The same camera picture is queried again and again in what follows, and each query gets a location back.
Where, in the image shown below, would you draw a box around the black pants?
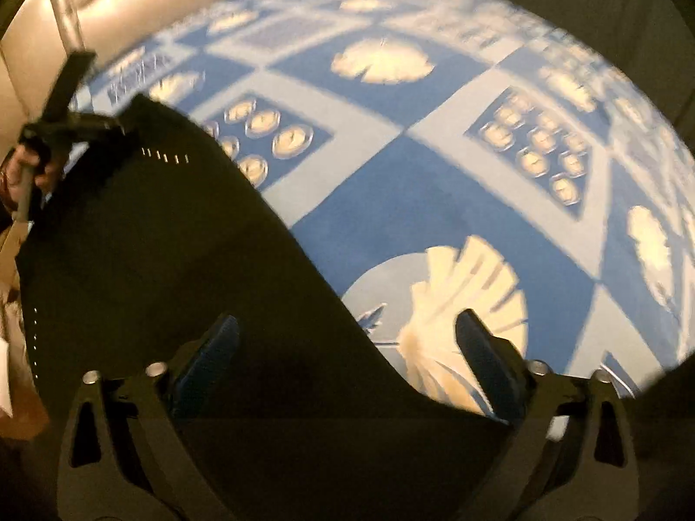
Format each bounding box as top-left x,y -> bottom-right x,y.
14,92 -> 515,521

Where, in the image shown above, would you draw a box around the person's left hand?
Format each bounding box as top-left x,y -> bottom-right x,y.
1,145 -> 68,214

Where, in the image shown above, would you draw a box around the cream tufted leather headboard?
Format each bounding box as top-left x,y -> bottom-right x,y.
0,0 -> 382,148

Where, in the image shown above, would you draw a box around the blue patterned bed sheet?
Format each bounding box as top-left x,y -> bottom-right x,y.
76,0 -> 694,413

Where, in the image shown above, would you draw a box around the dark green curtain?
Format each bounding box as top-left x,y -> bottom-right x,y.
510,0 -> 694,125

